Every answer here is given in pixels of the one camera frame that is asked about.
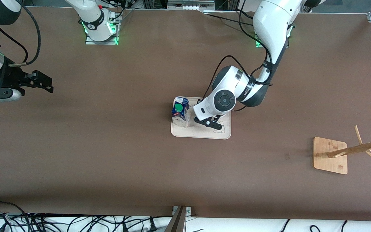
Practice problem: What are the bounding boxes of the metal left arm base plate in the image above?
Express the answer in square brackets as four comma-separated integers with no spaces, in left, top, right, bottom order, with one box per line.
[255,18,290,49]

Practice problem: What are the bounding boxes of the black cable on table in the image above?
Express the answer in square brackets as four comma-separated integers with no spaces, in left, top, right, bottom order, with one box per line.
[204,9,257,28]

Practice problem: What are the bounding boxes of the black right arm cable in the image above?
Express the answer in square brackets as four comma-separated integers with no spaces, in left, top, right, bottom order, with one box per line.
[0,4,41,67]

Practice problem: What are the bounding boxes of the wooden mug rack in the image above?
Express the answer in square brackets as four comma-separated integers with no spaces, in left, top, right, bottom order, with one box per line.
[313,126,371,175]

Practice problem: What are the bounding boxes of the white power strip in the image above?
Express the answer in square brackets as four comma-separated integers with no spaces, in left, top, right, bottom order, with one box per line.
[168,0,215,10]

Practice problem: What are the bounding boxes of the brown table cover mat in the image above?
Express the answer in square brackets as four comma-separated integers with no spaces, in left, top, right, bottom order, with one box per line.
[0,6,371,223]

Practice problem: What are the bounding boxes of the blue white milk carton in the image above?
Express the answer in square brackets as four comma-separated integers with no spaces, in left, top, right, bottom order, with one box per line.
[172,97,191,128]

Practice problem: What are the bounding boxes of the silver metal corner bracket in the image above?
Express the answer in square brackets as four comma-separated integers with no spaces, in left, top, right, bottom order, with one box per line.
[173,206,192,216]

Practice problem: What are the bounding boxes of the dark aluminium profile bar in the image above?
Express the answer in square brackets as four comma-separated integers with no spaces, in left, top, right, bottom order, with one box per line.
[165,206,186,232]

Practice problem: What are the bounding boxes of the cream rabbit print tray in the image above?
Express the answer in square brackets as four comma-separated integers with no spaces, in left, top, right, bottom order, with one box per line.
[171,96,232,140]

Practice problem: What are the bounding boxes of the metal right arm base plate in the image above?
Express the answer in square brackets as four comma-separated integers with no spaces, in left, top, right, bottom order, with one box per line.
[85,19,119,45]

